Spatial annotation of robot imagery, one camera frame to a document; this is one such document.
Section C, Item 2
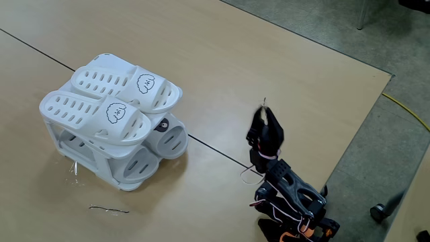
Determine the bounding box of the white dog slipper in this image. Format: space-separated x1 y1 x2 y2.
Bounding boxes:
70 65 183 115
38 90 153 147

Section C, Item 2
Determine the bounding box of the grey bear slipper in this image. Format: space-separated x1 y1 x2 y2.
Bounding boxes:
59 130 161 185
144 112 189 160

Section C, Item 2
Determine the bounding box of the white two-shelf shoe rack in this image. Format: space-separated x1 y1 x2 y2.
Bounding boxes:
39 52 186 192

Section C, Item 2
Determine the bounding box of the metal chair leg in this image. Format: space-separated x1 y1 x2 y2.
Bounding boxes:
356 0 371 31

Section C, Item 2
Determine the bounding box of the yellow cable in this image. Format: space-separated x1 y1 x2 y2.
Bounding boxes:
382 93 430 132

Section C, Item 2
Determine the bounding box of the black chair caster with leg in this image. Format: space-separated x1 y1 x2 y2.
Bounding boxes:
370 190 406 223

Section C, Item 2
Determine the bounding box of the black chair seat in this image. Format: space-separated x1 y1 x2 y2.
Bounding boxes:
398 0 430 15

